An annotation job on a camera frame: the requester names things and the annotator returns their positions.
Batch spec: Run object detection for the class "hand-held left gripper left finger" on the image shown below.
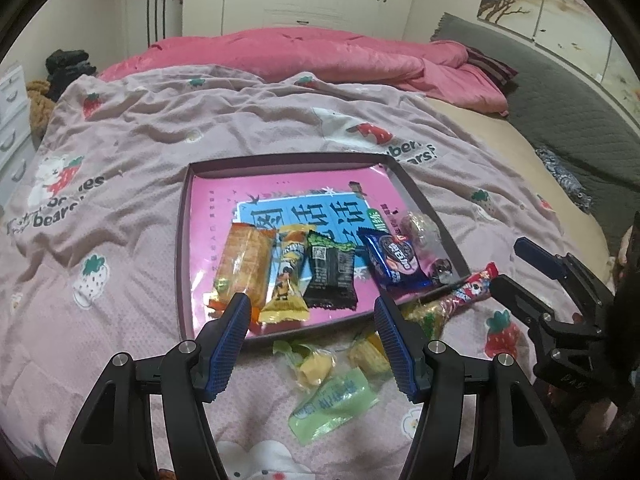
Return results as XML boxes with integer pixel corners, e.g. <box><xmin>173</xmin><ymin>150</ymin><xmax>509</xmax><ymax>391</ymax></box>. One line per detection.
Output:
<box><xmin>56</xmin><ymin>292</ymin><xmax>252</xmax><ymax>480</ymax></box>

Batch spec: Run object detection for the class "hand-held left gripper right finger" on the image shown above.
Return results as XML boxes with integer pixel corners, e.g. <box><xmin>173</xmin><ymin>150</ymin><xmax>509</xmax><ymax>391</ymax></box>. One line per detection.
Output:
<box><xmin>374</xmin><ymin>296</ymin><xmax>576</xmax><ymax>480</ymax></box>

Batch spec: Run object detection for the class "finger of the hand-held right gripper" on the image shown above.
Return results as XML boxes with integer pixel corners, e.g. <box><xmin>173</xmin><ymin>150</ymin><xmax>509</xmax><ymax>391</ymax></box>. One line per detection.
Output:
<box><xmin>489</xmin><ymin>274</ymin><xmax>557</xmax><ymax>334</ymax></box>
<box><xmin>514</xmin><ymin>237</ymin><xmax>617</xmax><ymax>322</ymax></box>

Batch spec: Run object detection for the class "yellow candy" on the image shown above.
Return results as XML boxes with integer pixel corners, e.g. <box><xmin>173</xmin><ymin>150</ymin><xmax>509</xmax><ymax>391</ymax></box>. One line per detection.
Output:
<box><xmin>347</xmin><ymin>332</ymin><xmax>393</xmax><ymax>376</ymax></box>
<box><xmin>272</xmin><ymin>340</ymin><xmax>336</xmax><ymax>391</ymax></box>

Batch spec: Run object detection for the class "green-label pastry packet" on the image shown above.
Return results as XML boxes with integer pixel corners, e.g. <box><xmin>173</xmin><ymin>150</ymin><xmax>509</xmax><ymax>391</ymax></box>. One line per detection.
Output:
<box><xmin>405</xmin><ymin>300</ymin><xmax>451</xmax><ymax>341</ymax></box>

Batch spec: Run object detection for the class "red candy packet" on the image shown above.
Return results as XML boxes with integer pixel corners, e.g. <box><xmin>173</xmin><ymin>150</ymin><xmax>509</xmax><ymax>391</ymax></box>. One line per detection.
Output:
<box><xmin>435</xmin><ymin>262</ymin><xmax>501</xmax><ymax>321</ymax></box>

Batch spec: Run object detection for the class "light green snack packet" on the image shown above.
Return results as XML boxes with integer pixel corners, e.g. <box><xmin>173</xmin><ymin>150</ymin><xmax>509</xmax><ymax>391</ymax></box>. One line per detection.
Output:
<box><xmin>289</xmin><ymin>367</ymin><xmax>383</xmax><ymax>443</ymax></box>

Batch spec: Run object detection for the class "dark brown cake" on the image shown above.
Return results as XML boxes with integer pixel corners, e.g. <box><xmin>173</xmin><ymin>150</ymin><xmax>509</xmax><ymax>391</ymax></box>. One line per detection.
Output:
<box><xmin>427</xmin><ymin>255</ymin><xmax>458</xmax><ymax>286</ymax></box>

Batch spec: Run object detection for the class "orange cracker packet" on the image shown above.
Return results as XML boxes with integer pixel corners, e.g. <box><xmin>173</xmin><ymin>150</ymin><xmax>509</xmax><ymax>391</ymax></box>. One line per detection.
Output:
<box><xmin>207</xmin><ymin>222</ymin><xmax>273</xmax><ymax>321</ymax></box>

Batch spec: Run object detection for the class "yellow snack packet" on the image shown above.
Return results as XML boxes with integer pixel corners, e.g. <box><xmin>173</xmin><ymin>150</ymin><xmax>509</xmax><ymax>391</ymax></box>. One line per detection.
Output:
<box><xmin>260</xmin><ymin>225</ymin><xmax>311</xmax><ymax>323</ymax></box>

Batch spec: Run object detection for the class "blue cookie packet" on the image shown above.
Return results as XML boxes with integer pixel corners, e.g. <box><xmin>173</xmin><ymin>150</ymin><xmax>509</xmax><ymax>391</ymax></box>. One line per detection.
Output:
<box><xmin>357</xmin><ymin>227</ymin><xmax>433</xmax><ymax>291</ymax></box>

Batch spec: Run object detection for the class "black green-topped snack packet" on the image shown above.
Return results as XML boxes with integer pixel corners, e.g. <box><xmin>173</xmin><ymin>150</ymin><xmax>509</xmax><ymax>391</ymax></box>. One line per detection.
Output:
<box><xmin>302</xmin><ymin>231</ymin><xmax>360</xmax><ymax>311</ymax></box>

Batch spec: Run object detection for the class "pink tray box lid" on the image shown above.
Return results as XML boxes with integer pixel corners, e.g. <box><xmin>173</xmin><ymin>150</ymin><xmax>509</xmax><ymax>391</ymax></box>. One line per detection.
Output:
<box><xmin>175</xmin><ymin>151</ymin><xmax>473</xmax><ymax>343</ymax></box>

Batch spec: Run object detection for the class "clear candy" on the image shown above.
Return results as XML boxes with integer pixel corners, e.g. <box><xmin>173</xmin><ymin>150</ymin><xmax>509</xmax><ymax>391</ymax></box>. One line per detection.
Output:
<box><xmin>397</xmin><ymin>210</ymin><xmax>443</xmax><ymax>251</ymax></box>

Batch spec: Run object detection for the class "black white patterned cloth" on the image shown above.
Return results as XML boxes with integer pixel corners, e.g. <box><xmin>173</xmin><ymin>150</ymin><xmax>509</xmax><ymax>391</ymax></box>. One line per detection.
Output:
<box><xmin>535</xmin><ymin>146</ymin><xmax>596</xmax><ymax>213</ymax></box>

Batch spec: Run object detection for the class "beige bed sheet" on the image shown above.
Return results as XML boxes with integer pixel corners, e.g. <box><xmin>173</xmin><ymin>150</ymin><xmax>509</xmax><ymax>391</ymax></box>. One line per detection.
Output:
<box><xmin>425</xmin><ymin>97</ymin><xmax>613</xmax><ymax>261</ymax></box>

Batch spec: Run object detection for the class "grey quilted headboard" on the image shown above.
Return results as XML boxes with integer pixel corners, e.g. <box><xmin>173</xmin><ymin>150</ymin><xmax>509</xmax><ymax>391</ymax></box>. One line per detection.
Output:
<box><xmin>430</xmin><ymin>12</ymin><xmax>640</xmax><ymax>216</ymax></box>

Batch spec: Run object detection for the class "pink book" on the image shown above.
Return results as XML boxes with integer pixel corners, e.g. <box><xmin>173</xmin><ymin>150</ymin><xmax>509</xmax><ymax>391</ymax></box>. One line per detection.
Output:
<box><xmin>189</xmin><ymin>167</ymin><xmax>441</xmax><ymax>331</ymax></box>

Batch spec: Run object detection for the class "dark striped pillow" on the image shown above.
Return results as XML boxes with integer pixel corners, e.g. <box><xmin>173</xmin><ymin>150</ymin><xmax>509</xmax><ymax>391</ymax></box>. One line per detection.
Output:
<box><xmin>465</xmin><ymin>46</ymin><xmax>518</xmax><ymax>96</ymax></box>

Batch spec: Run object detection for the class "pink printed blanket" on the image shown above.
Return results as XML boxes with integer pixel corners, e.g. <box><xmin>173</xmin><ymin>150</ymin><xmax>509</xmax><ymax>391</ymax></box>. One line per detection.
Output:
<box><xmin>0</xmin><ymin>64</ymin><xmax>616</xmax><ymax>480</ymax></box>

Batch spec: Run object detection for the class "pink quilt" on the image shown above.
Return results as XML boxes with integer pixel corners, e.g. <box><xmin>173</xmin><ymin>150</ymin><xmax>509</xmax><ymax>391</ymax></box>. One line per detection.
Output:
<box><xmin>97</xmin><ymin>27</ymin><xmax>511</xmax><ymax>116</ymax></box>

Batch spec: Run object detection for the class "brown plush item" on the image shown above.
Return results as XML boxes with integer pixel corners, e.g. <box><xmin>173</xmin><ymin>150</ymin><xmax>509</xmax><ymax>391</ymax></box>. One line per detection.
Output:
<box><xmin>25</xmin><ymin>80</ymin><xmax>58</xmax><ymax>138</ymax></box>

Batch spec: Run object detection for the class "white drawer unit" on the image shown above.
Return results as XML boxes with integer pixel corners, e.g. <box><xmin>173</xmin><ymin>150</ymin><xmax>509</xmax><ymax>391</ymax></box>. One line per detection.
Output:
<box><xmin>0</xmin><ymin>62</ymin><xmax>33</xmax><ymax>191</ymax></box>

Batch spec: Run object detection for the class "dark clothes pile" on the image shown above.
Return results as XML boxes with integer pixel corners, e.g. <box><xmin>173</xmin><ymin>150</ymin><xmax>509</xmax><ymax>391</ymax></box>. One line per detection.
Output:
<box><xmin>45</xmin><ymin>49</ymin><xmax>98</xmax><ymax>103</ymax></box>

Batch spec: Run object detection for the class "black coat stand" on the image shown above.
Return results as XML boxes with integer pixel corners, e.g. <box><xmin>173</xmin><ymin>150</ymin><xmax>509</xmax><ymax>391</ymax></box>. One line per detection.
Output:
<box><xmin>142</xmin><ymin>0</ymin><xmax>168</xmax><ymax>46</ymax></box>

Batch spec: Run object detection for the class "white wardrobe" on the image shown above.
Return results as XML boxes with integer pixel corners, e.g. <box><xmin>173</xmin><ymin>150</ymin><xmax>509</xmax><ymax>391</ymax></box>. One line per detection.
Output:
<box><xmin>181</xmin><ymin>0</ymin><xmax>426</xmax><ymax>41</ymax></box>

